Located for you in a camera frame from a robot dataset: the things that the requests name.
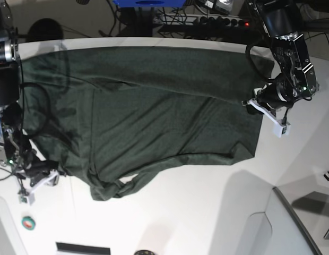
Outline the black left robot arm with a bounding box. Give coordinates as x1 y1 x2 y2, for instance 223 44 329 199
245 1 319 115

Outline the black round knob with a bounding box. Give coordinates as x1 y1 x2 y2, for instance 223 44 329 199
134 250 155 255

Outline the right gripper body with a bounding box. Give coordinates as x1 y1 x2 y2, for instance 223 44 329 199
10 156 59 188

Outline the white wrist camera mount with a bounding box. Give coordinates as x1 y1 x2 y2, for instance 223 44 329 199
241 99 291 138
17 170 60 206

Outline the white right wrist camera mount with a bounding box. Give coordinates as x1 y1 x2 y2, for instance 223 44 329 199
17 170 60 206

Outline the blue plastic bin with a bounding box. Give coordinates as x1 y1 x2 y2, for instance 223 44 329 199
113 0 186 8

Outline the black white label plate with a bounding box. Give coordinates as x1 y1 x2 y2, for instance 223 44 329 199
56 242 111 255

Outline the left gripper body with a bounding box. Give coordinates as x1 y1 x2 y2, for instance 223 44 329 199
252 82 295 116

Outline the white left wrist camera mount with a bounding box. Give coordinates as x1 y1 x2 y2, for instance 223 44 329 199
241 99 291 138

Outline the dark green t-shirt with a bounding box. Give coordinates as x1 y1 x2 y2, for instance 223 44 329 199
23 47 264 201

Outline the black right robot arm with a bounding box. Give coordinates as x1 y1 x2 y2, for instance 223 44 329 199
0 1 59 188

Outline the grey power strip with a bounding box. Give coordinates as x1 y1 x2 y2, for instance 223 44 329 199
154 13 251 29

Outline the green red round button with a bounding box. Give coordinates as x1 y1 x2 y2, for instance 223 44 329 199
21 216 36 231

